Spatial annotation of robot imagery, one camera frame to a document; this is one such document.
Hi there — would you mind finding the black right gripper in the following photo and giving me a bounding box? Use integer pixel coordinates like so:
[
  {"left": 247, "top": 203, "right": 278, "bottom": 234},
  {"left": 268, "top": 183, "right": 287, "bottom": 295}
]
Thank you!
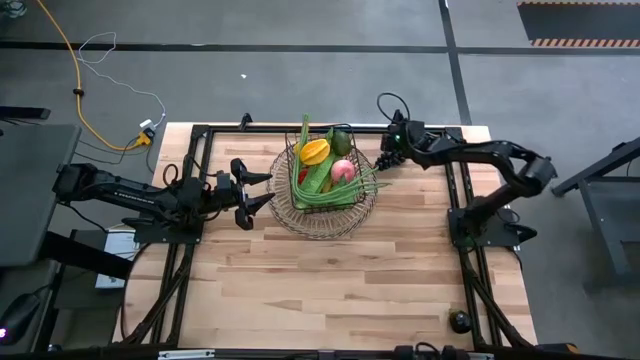
[{"left": 379, "top": 118, "right": 427, "bottom": 162}]

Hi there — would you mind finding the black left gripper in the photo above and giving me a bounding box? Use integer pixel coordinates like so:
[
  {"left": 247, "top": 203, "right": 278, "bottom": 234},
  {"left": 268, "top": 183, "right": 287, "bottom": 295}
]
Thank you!
[{"left": 213, "top": 157, "right": 277, "bottom": 232}]

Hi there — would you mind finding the black grapes bunch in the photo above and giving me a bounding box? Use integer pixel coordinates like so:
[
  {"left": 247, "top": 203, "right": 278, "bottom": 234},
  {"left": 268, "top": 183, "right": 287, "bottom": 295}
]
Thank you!
[{"left": 374, "top": 149, "right": 408, "bottom": 173}]

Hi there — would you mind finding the pink peach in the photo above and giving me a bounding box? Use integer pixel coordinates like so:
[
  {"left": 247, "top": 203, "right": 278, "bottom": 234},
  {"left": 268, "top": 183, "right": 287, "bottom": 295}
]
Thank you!
[{"left": 330, "top": 158, "right": 358, "bottom": 184}]

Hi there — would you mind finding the green leafy vegetable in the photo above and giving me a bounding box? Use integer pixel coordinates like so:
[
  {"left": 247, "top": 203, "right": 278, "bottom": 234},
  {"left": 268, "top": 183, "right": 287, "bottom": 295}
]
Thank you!
[{"left": 298, "top": 113, "right": 337, "bottom": 197}]

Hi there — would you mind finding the orange starfruit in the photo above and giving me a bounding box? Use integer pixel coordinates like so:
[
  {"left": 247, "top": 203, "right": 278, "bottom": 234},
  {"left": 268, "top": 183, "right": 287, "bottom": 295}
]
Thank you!
[{"left": 298, "top": 137, "right": 333, "bottom": 168}]

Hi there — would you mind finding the green long beans bundle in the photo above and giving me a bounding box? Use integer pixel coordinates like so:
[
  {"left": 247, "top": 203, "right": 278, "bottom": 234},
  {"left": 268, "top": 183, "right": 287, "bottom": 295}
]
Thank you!
[{"left": 289, "top": 133, "right": 392, "bottom": 212}]

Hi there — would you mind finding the white box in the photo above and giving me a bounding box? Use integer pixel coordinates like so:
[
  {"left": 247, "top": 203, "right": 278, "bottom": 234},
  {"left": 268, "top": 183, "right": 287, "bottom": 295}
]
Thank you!
[{"left": 94, "top": 227, "right": 139, "bottom": 291}]

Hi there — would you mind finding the black desk beam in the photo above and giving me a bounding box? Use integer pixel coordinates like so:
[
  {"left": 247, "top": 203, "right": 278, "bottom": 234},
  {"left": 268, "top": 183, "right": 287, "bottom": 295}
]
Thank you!
[{"left": 39, "top": 230, "right": 134, "bottom": 281}]

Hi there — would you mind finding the black avocado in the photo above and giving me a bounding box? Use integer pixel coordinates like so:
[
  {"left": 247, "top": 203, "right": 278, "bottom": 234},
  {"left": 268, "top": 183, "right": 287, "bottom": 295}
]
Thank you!
[{"left": 448, "top": 309, "right": 473, "bottom": 335}]

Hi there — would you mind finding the grey desk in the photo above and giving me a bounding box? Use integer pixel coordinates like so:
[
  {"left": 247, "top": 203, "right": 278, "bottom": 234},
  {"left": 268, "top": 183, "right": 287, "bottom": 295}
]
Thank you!
[{"left": 0, "top": 123, "right": 82, "bottom": 269}]

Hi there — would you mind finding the black orange-striped floor mat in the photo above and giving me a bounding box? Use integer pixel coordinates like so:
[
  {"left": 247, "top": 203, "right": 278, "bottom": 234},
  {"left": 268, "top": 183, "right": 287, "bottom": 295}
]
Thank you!
[{"left": 516, "top": 0, "right": 640, "bottom": 49}]

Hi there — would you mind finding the black flat bar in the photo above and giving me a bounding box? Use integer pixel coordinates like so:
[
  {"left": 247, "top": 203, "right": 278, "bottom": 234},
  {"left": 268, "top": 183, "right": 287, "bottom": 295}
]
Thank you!
[{"left": 0, "top": 105, "right": 52, "bottom": 122}]

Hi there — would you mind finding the black orange-tipped clamp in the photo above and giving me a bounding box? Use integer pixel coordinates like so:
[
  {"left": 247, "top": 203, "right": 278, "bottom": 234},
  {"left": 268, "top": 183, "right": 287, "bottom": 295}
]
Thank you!
[{"left": 536, "top": 342, "right": 580, "bottom": 356}]

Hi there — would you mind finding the black computer mouse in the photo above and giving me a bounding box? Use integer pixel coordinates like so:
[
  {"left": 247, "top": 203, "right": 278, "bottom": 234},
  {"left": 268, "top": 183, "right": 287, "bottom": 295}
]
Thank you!
[{"left": 0, "top": 293, "right": 40, "bottom": 347}]

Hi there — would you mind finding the black wire basket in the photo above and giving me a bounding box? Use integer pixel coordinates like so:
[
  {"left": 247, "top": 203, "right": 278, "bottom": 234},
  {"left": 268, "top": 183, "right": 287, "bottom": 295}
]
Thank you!
[{"left": 283, "top": 124, "right": 363, "bottom": 215}]

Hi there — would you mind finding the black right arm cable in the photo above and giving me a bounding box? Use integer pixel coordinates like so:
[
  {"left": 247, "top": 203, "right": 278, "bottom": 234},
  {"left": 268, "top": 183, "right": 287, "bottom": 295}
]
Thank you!
[{"left": 375, "top": 91, "right": 412, "bottom": 124}]

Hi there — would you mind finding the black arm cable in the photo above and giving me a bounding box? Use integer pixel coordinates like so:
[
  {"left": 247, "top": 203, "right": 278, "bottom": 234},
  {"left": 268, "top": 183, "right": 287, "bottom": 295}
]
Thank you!
[
  {"left": 161, "top": 162, "right": 180, "bottom": 188},
  {"left": 375, "top": 91, "right": 412, "bottom": 124}
]

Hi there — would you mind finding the black metal table frame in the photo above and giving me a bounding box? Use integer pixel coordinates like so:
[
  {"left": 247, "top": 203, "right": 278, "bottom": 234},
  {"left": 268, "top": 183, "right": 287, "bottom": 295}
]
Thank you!
[{"left": 112, "top": 108, "right": 539, "bottom": 351}]

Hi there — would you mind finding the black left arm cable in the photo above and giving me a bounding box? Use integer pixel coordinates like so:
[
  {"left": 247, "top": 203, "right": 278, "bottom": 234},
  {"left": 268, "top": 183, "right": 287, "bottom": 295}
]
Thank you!
[{"left": 161, "top": 162, "right": 180, "bottom": 188}]

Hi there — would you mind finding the white thin cable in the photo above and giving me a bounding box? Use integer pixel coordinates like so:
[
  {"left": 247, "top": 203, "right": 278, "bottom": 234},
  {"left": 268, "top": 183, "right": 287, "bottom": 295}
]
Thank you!
[{"left": 76, "top": 31, "right": 167, "bottom": 129}]

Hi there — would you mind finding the yellow floor cable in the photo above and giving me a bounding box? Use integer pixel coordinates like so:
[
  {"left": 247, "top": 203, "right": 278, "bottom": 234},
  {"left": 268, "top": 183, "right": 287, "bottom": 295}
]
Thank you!
[{"left": 35, "top": 0, "right": 147, "bottom": 152}]

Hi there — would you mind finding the grey metal table frame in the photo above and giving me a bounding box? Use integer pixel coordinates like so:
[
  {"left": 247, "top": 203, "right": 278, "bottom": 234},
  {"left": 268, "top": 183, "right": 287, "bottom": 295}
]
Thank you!
[{"left": 550, "top": 136, "right": 640, "bottom": 295}]

